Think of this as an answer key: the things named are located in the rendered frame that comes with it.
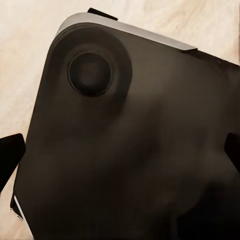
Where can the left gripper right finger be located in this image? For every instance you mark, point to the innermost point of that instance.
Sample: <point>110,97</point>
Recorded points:
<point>232,149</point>

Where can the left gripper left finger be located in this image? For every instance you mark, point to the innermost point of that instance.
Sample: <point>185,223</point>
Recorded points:
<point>12,149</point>

